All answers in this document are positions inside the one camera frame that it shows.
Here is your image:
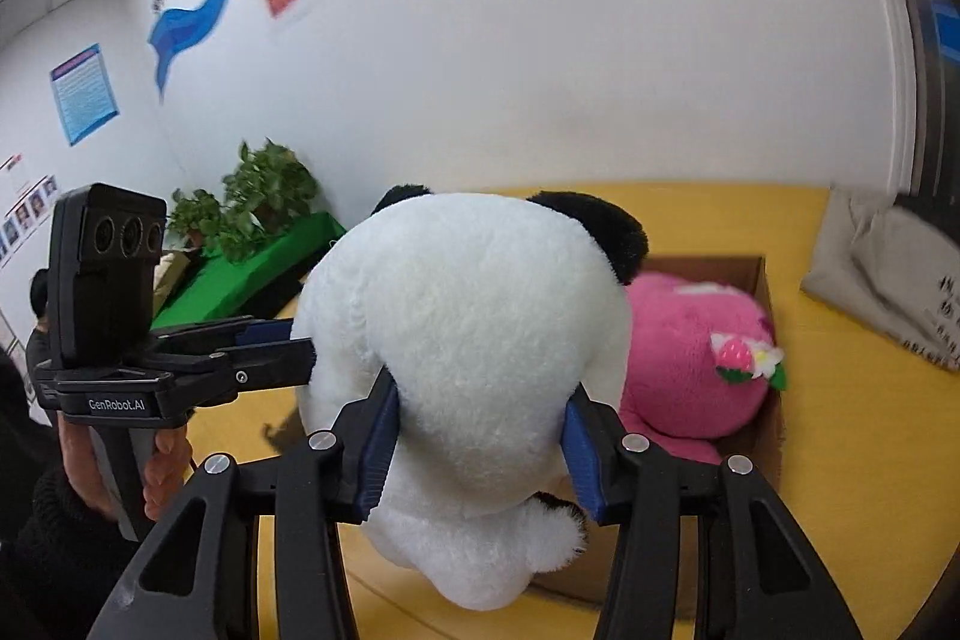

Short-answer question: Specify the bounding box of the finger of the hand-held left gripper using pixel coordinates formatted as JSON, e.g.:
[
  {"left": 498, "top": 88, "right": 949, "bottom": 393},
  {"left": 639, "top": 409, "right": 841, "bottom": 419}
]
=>
[
  {"left": 152, "top": 338, "right": 317, "bottom": 392},
  {"left": 150, "top": 316, "right": 301, "bottom": 357}
]

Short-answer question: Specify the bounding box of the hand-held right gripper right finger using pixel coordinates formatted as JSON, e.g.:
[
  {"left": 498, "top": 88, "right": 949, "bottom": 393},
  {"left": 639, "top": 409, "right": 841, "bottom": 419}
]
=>
[{"left": 559, "top": 396, "right": 863, "bottom": 640}]

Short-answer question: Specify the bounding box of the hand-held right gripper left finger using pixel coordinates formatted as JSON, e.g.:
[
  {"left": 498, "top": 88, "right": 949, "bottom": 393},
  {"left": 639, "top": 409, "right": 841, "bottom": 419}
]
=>
[{"left": 86, "top": 377, "right": 402, "bottom": 640}]

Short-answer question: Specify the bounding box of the white panda plush toy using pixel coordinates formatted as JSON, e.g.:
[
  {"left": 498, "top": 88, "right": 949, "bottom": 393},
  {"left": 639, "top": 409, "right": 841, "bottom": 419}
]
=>
[{"left": 289, "top": 184, "right": 650, "bottom": 611}]

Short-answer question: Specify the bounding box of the brown cardboard box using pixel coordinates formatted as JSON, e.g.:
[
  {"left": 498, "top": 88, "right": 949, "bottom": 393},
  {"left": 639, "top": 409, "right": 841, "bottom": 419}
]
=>
[{"left": 525, "top": 254, "right": 788, "bottom": 624}]

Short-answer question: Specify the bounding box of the person's left forearm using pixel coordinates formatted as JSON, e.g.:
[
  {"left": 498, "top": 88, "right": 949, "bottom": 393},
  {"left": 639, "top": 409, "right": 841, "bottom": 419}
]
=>
[{"left": 0, "top": 355, "right": 143, "bottom": 640}]

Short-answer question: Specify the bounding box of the person's left hand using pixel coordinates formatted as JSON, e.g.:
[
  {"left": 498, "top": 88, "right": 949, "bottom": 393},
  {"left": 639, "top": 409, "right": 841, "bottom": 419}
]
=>
[{"left": 56, "top": 416, "right": 194, "bottom": 525}]

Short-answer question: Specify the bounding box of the brown paper bag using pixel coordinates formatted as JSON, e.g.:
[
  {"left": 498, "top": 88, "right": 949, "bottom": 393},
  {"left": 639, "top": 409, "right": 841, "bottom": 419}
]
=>
[{"left": 154, "top": 250, "right": 193, "bottom": 311}]

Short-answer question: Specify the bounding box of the photo notice sheet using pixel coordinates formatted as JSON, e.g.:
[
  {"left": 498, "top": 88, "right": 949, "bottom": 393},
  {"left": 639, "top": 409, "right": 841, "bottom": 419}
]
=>
[{"left": 0, "top": 154, "right": 59, "bottom": 270}]

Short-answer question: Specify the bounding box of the small green potted plant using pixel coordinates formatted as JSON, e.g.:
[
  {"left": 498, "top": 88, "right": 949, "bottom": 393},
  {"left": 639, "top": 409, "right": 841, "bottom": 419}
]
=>
[{"left": 169, "top": 188, "right": 227, "bottom": 253}]

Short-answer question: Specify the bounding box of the pink strawberry plush toy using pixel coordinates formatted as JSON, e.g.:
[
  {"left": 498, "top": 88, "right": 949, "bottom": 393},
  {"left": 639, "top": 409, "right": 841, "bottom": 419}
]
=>
[{"left": 619, "top": 271, "right": 787, "bottom": 465}]

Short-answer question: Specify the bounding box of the large green potted plant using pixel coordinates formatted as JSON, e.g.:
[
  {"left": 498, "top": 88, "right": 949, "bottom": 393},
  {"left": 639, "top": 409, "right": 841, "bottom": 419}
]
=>
[{"left": 223, "top": 139, "right": 320, "bottom": 236}]

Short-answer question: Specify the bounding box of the grey cloth bag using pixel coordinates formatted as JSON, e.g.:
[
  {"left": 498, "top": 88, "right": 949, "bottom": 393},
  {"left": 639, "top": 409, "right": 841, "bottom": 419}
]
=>
[{"left": 799, "top": 186, "right": 960, "bottom": 375}]

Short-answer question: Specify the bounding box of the blue door banner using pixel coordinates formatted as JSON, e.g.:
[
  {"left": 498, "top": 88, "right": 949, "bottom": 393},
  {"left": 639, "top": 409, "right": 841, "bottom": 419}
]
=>
[{"left": 930, "top": 0, "right": 960, "bottom": 79}]

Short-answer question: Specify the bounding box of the blue framed wall poster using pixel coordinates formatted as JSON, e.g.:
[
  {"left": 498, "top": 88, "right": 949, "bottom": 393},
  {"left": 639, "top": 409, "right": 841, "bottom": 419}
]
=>
[{"left": 49, "top": 42, "right": 121, "bottom": 148}]

